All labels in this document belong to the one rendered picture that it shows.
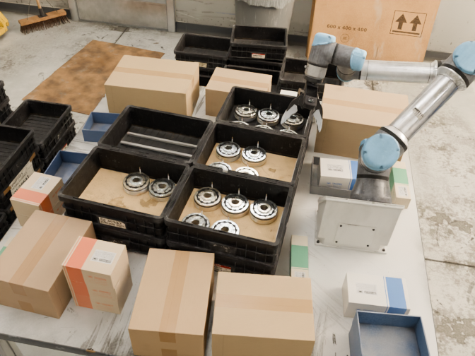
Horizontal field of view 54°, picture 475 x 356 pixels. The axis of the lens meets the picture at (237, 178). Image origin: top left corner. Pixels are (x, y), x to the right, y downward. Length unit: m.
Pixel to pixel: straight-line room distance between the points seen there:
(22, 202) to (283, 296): 1.01
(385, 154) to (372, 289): 0.45
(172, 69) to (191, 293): 1.30
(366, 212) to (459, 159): 2.04
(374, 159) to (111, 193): 0.98
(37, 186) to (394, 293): 1.35
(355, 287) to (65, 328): 0.97
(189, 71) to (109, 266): 1.23
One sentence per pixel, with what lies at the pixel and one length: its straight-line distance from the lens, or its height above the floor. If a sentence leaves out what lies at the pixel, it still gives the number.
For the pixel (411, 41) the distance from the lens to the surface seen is 4.53.
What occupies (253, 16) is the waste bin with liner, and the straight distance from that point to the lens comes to 4.07.
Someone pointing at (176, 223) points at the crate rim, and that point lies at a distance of 1.60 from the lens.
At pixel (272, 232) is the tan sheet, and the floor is 0.83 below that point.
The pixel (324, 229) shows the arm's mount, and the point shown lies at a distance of 1.80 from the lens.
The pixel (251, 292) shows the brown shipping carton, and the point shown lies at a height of 0.86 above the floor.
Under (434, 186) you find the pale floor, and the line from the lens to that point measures 3.40.
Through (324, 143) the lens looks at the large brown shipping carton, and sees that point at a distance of 2.24.
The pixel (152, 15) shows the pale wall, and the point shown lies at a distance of 4.93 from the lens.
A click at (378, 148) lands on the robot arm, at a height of 1.16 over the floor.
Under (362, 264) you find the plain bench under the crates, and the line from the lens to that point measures 1.85.
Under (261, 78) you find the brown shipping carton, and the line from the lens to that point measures 2.48.
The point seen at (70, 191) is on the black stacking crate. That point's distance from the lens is 1.82.
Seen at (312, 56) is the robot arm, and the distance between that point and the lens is 1.74.
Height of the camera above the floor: 2.12
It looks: 43 degrees down
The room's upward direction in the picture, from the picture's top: 3 degrees clockwise
